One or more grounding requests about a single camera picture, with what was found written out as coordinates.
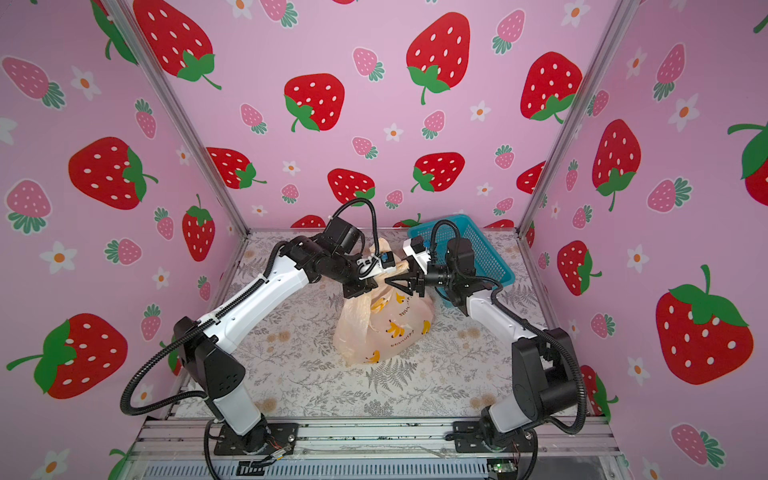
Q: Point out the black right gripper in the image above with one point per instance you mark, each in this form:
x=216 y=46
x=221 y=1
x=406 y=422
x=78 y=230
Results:
x=406 y=278

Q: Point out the aluminium frame post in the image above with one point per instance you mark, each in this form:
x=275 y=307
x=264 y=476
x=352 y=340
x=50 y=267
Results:
x=616 y=29
x=124 y=19

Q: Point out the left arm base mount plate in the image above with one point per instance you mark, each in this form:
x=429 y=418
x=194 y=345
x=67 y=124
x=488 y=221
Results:
x=266 y=439

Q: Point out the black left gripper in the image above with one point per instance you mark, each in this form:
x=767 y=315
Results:
x=363 y=287

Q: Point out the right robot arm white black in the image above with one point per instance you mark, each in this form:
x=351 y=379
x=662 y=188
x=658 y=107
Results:
x=547 y=384

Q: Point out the aluminium frame post right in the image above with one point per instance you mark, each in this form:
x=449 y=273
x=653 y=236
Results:
x=616 y=29

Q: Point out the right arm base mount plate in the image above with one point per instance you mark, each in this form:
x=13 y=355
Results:
x=480 y=436

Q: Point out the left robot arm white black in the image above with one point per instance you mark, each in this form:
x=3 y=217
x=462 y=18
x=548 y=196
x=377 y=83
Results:
x=291 y=266

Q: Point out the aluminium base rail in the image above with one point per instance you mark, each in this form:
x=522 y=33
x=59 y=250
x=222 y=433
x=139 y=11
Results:
x=374 y=448

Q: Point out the aluminium frame post left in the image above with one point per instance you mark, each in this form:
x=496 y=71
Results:
x=124 y=19

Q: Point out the translucent orange plastic bag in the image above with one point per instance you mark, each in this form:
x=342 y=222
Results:
x=382 y=323

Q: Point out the teal plastic basket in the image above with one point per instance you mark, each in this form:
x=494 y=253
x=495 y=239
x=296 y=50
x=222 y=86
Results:
x=492 y=271

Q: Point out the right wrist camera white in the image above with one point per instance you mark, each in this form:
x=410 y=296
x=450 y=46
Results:
x=417 y=254

